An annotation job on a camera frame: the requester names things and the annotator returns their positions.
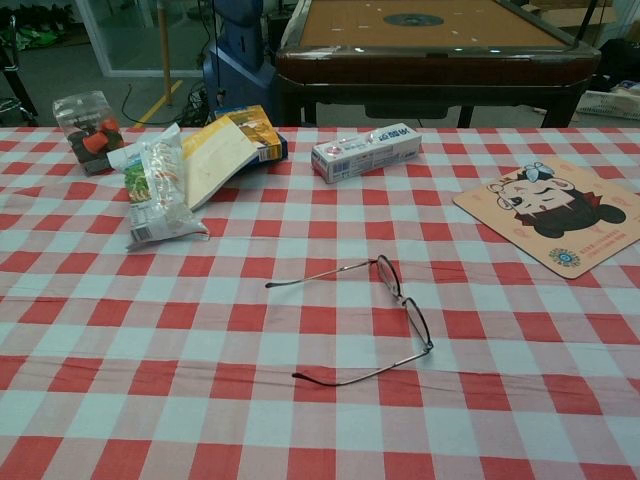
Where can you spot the red white checkered tablecloth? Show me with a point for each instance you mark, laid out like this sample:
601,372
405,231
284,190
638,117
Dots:
300,425

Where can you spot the black metal stand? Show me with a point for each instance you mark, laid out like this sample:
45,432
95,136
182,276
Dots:
14,75

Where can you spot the thin black metal eyeglasses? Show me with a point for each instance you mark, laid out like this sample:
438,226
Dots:
389,275

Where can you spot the yellow wooden pole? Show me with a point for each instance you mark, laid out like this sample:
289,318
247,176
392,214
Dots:
165,50

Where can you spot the yellow white paperback book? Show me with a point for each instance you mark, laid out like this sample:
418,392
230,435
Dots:
215,160

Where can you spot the white plastic basket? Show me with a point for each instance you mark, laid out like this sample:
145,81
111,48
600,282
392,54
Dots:
610,104

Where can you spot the white toothpaste box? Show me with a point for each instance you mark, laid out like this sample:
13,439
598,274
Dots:
365,152

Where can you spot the blue machine base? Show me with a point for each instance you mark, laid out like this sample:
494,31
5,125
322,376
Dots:
240,75

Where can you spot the clear plastic toy box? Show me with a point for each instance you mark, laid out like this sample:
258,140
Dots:
85,130

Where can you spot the orange blue cardboard box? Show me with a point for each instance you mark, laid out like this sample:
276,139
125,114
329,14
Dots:
260,132

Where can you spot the cartoon girl mouse pad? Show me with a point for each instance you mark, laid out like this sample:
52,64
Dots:
565,215

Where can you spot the clear white snack bag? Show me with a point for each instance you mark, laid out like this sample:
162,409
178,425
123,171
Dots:
155,200

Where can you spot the brown mahjong table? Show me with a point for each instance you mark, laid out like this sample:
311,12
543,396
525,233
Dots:
425,60

